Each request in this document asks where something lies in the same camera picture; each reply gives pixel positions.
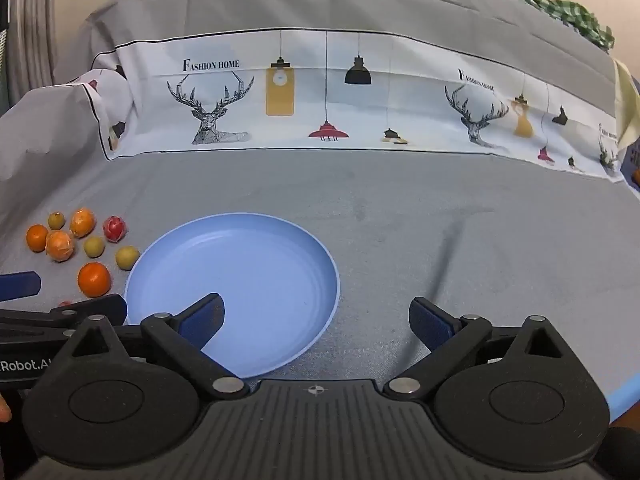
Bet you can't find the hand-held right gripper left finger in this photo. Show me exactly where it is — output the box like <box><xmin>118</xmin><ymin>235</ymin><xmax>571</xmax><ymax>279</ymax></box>
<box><xmin>52</xmin><ymin>293</ymin><xmax>249</xmax><ymax>402</ymax></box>

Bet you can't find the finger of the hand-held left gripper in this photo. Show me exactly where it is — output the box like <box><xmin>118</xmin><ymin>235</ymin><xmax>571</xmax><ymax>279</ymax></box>
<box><xmin>0</xmin><ymin>271</ymin><xmax>41</xmax><ymax>302</ymax></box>
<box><xmin>0</xmin><ymin>294</ymin><xmax>128</xmax><ymax>343</ymax></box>

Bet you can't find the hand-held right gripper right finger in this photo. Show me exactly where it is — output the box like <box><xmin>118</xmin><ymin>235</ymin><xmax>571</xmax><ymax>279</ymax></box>
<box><xmin>383</xmin><ymin>297</ymin><xmax>583</xmax><ymax>400</ymax></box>

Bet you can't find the plastic-wrapped orange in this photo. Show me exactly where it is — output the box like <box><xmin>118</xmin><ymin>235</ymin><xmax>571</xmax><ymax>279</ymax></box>
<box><xmin>45</xmin><ymin>230</ymin><xmax>77</xmax><ymax>264</ymax></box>
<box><xmin>69</xmin><ymin>208</ymin><xmax>97</xmax><ymax>239</ymax></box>

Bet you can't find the light blue plate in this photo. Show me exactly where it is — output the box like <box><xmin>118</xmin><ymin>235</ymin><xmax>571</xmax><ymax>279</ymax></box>
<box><xmin>123</xmin><ymin>212</ymin><xmax>341</xmax><ymax>379</ymax></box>

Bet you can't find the light blue sheet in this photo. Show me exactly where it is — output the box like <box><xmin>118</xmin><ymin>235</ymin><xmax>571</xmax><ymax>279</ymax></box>
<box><xmin>607</xmin><ymin>375</ymin><xmax>640</xmax><ymax>421</ymax></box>

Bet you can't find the grey pleated curtain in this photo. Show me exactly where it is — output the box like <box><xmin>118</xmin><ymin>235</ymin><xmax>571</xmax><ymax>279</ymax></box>
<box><xmin>0</xmin><ymin>0</ymin><xmax>58</xmax><ymax>106</ymax></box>

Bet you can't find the pale yellow cloth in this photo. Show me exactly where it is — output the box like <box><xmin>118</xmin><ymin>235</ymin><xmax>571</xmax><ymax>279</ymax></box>
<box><xmin>612</xmin><ymin>57</ymin><xmax>640</xmax><ymax>148</ymax></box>

